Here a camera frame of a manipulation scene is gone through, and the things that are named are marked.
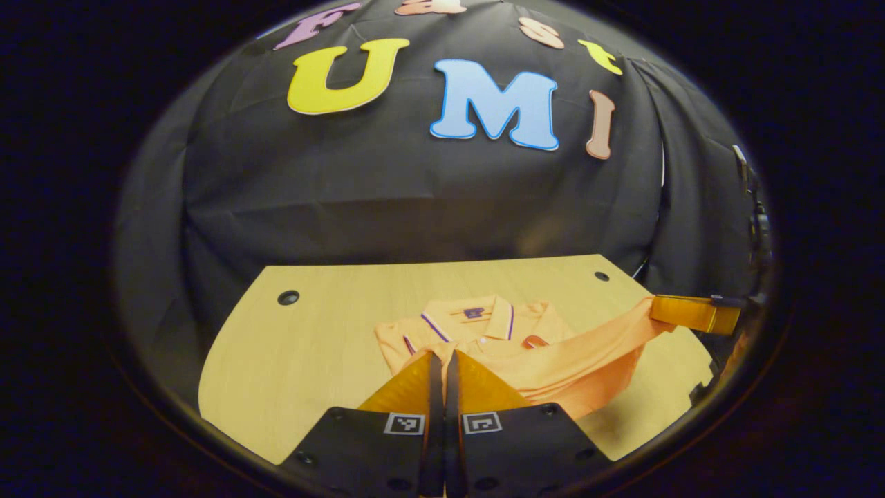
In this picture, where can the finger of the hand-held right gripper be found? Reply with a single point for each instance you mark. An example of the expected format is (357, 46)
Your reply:
(691, 315)

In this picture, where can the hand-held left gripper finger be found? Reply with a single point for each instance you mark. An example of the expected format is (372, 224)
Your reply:
(452, 394)
(435, 394)

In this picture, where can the orange T-shirt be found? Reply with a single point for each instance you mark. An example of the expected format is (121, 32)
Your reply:
(574, 366)

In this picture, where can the black backdrop cloth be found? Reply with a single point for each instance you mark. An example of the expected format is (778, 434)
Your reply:
(415, 194)

